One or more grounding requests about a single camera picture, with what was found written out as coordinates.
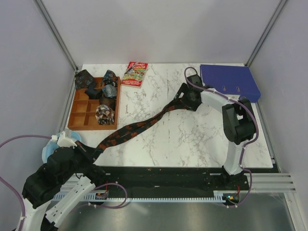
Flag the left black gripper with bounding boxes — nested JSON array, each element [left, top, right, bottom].
[[59, 140, 103, 184]]

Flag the black tie orange flowers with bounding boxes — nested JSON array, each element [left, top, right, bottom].
[[97, 99, 186, 151]]

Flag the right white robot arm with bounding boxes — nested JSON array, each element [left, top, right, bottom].
[[174, 74, 259, 190]]

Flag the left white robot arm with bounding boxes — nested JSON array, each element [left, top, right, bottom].
[[17, 141, 106, 231]]

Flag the wooden compartment tray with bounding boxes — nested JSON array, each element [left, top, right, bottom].
[[67, 77, 121, 130]]

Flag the red paperback book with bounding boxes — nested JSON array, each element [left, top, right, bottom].
[[121, 62, 148, 88]]

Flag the dark navy tie in tray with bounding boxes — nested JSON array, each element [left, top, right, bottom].
[[85, 81, 103, 100]]

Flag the rolled grey blue tie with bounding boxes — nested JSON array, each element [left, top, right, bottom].
[[102, 85, 117, 98]]

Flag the rolled teal patterned tie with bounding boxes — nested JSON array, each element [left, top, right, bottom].
[[101, 70, 118, 88]]

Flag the dark blue patterned tie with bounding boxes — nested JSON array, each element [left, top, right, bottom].
[[74, 69, 94, 90]]

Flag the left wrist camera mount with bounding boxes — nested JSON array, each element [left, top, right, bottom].
[[50, 128, 80, 147]]

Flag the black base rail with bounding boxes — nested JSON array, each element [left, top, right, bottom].
[[94, 166, 249, 198]]

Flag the blue ring binder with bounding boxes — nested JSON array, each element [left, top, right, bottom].
[[200, 64, 261, 103]]

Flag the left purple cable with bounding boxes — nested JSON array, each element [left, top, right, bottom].
[[0, 134, 128, 229]]

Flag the white slotted cable duct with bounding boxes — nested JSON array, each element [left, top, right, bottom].
[[51, 190, 248, 202]]

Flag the aluminium extrusion rail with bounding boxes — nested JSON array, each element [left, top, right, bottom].
[[57, 172, 298, 193]]

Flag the right aluminium frame post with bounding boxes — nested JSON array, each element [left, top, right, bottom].
[[245, 0, 289, 67]]

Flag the aluminium frame post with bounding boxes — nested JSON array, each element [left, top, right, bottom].
[[33, 0, 78, 72], [245, 0, 289, 67]]

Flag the left aluminium frame post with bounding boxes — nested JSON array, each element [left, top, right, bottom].
[[33, 0, 78, 72]]

